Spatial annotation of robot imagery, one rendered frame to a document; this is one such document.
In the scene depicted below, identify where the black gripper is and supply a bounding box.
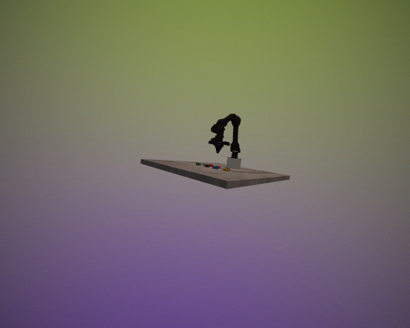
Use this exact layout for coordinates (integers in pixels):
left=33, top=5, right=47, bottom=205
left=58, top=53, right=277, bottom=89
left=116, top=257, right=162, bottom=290
left=208, top=134, right=230, bottom=153

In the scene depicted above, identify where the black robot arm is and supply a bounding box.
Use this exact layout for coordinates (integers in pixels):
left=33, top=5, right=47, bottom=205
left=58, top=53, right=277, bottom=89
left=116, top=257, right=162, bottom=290
left=211, top=113, right=241, bottom=159

